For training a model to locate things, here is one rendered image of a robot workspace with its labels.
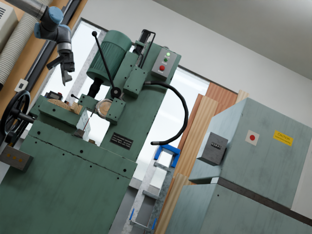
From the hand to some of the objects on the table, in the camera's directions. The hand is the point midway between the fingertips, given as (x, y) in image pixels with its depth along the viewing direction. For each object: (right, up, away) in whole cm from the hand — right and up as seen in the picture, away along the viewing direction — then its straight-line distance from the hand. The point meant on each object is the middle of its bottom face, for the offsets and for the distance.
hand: (63, 84), depth 205 cm
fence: (+12, -26, -1) cm, 28 cm away
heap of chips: (+4, -15, -25) cm, 29 cm away
